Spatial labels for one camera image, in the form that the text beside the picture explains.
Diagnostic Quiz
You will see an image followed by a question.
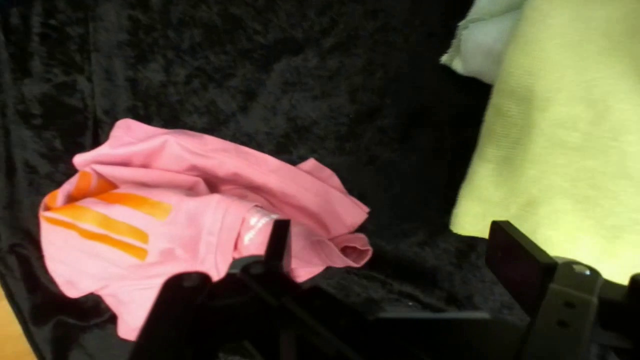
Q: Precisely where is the yellow-green cloth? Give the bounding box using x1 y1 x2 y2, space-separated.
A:
449 0 640 286

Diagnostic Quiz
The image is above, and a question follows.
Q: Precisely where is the black velvet table cover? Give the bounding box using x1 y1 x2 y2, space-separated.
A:
0 0 531 360

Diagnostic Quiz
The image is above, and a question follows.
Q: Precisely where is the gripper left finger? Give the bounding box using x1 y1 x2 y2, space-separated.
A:
129 218 381 360

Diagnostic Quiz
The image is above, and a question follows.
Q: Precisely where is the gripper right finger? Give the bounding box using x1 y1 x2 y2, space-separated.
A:
485 220 640 360

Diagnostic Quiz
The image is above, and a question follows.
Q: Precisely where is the pale white cloth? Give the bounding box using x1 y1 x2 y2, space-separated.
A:
439 0 526 85

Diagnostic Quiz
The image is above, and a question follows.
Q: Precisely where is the pink shirt with orange stripes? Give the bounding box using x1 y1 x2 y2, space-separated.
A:
39 118 373 342

